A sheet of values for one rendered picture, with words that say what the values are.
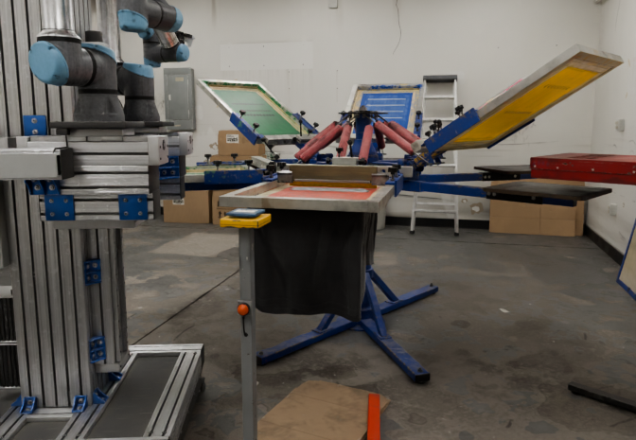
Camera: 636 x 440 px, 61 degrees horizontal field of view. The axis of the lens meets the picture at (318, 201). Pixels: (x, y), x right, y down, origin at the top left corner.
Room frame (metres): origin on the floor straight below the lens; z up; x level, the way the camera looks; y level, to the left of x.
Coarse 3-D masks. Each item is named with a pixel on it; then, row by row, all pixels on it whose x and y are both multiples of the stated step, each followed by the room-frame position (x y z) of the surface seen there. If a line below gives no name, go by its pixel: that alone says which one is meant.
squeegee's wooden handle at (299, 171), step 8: (296, 168) 2.50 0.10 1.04; (304, 168) 2.49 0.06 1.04; (312, 168) 2.48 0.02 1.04; (320, 168) 2.47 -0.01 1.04; (328, 168) 2.46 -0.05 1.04; (336, 168) 2.45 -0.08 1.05; (344, 168) 2.45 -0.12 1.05; (352, 168) 2.44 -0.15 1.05; (360, 168) 2.43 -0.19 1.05; (368, 168) 2.42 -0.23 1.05; (376, 168) 2.41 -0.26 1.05; (296, 176) 2.50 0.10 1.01; (304, 176) 2.49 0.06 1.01; (312, 176) 2.48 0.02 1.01; (320, 176) 2.47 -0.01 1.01; (328, 176) 2.46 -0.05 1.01; (336, 176) 2.45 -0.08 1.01; (344, 176) 2.45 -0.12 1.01; (352, 176) 2.44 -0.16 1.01; (360, 176) 2.43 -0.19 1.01; (368, 176) 2.42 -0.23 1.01
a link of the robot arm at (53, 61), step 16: (48, 0) 1.58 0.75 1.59; (64, 0) 1.59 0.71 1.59; (48, 16) 1.58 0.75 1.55; (64, 16) 1.59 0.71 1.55; (48, 32) 1.57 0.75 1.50; (64, 32) 1.58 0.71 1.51; (32, 48) 1.56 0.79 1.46; (48, 48) 1.54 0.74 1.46; (64, 48) 1.57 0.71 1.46; (80, 48) 1.63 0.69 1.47; (32, 64) 1.57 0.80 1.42; (48, 64) 1.55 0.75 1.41; (64, 64) 1.56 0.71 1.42; (80, 64) 1.61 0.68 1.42; (48, 80) 1.56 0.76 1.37; (64, 80) 1.59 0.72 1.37; (80, 80) 1.64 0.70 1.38
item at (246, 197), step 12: (276, 180) 2.50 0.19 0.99; (240, 192) 2.07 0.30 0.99; (252, 192) 2.18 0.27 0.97; (384, 192) 2.06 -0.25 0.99; (228, 204) 1.95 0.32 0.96; (240, 204) 1.94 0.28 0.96; (252, 204) 1.93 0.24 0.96; (264, 204) 1.92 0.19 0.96; (276, 204) 1.91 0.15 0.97; (288, 204) 1.90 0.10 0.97; (300, 204) 1.89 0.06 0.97; (312, 204) 1.88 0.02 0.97; (324, 204) 1.87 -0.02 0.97; (336, 204) 1.86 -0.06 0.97; (348, 204) 1.84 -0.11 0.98; (360, 204) 1.84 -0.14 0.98; (372, 204) 1.83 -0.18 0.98; (384, 204) 1.97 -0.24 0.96
